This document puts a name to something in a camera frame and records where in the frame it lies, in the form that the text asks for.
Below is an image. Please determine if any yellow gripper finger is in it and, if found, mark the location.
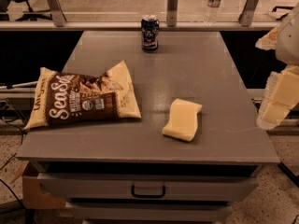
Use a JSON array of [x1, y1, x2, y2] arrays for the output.
[[255, 27, 278, 50], [256, 65, 299, 130]]

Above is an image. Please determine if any blue pepsi can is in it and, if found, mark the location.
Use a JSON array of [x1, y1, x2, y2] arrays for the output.
[[141, 15, 159, 51]]

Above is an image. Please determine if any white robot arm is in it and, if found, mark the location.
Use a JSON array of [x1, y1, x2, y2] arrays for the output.
[[255, 4, 299, 130]]

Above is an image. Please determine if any clear plastic water bottle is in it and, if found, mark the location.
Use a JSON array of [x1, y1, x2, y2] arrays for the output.
[[204, 0, 222, 26]]

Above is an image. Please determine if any yellow sponge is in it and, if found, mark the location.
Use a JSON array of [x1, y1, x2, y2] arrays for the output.
[[162, 99, 203, 142]]

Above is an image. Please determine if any grey upper drawer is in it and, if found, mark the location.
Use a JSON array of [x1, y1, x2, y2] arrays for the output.
[[38, 173, 258, 203]]

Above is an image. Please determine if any grey drawer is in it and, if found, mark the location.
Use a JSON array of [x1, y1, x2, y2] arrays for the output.
[[38, 173, 258, 203], [65, 203, 232, 222]]

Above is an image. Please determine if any metal window railing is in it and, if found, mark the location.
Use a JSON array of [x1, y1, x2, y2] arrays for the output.
[[0, 0, 279, 31]]

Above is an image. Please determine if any brown sea salt chips bag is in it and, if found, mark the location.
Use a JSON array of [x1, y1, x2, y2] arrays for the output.
[[25, 62, 141, 129]]

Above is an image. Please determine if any grey lower drawer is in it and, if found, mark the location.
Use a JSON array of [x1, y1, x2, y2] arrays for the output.
[[65, 203, 232, 222]]

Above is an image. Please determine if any brown cardboard box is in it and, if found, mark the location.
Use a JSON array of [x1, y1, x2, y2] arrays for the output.
[[21, 161, 65, 209]]

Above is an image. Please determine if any black drawer handle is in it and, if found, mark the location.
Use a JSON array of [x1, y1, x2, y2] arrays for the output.
[[131, 185, 166, 199]]

